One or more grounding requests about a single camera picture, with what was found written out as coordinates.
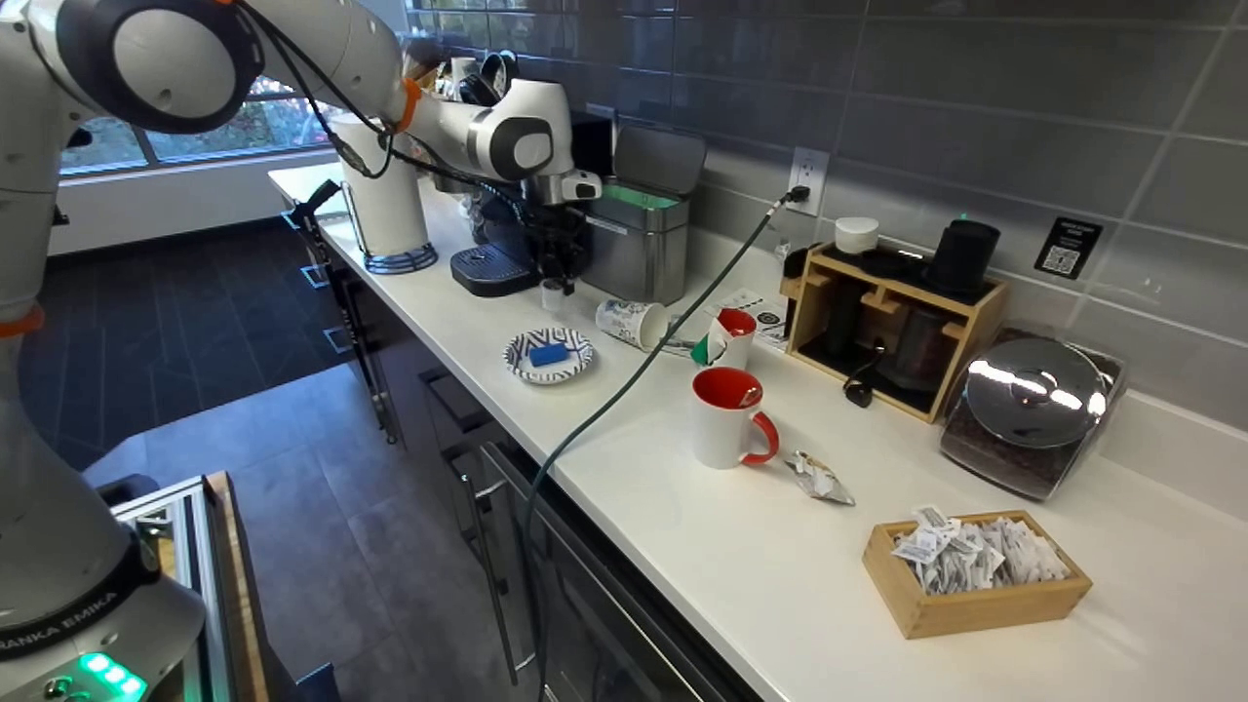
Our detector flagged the black and white patterned bowl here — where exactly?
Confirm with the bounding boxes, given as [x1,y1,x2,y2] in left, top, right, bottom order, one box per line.
[502,325,599,389]

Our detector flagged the black Keurig coffee machine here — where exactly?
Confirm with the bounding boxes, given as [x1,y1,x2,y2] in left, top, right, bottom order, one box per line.
[431,47,624,300]

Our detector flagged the black canister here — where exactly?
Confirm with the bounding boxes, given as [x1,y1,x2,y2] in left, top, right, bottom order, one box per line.
[931,213,1007,305]

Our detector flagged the silver foil wrapper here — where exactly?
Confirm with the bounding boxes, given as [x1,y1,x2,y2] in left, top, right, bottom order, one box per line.
[776,443,858,511]

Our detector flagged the black power cable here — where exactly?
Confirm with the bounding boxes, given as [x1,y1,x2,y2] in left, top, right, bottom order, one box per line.
[515,183,815,702]

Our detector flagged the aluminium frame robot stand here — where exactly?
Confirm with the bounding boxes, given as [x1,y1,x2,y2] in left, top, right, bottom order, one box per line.
[110,467,281,702]

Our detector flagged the orange strap on arm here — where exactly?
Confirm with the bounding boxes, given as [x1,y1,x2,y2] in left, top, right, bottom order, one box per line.
[392,61,435,131]
[0,305,53,344]

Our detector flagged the dark wood base cabinet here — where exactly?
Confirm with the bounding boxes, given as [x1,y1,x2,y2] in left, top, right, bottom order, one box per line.
[368,307,550,702]

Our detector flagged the stainless steel box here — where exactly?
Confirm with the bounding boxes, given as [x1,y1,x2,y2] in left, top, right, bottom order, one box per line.
[581,174,695,307]

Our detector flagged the wooden box with sugar packets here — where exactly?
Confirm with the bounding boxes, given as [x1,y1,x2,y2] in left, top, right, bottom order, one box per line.
[858,508,1096,645]

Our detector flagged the white lying cup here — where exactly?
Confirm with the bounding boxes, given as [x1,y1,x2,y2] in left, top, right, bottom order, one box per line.
[591,295,674,356]

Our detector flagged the white mug red inside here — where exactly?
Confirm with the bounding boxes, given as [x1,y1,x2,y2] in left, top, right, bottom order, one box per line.
[686,361,788,477]

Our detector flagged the white wall outlet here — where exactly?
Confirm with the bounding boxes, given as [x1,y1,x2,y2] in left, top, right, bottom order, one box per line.
[785,144,834,220]

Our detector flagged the stainless undercounter appliance door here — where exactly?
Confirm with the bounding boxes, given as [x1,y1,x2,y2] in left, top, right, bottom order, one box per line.
[509,478,765,702]

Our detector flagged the white mug green red print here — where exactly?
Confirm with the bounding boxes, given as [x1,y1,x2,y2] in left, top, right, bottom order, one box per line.
[686,305,765,374]

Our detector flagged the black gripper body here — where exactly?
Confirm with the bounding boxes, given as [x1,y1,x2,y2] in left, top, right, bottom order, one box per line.
[521,199,599,268]

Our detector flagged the small white cup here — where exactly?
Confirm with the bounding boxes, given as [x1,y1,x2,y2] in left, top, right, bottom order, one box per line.
[830,213,881,260]

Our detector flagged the wooden organizer rack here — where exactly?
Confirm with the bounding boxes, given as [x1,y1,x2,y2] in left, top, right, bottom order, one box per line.
[776,240,1012,425]

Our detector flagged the black wall sign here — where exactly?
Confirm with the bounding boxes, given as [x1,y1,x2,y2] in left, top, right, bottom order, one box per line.
[1035,213,1107,286]

